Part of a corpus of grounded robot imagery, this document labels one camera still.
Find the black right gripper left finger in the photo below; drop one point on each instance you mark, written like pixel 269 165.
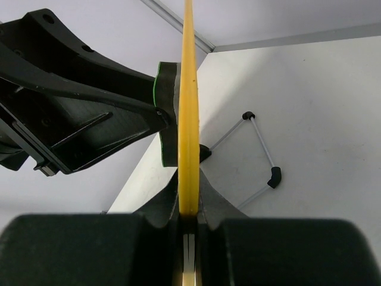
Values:
pixel 139 248

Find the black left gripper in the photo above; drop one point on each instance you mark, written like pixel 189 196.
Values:
pixel 34 50

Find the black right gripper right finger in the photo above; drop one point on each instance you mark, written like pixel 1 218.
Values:
pixel 234 249

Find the yellow framed whiteboard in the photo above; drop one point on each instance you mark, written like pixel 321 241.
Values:
pixel 188 125

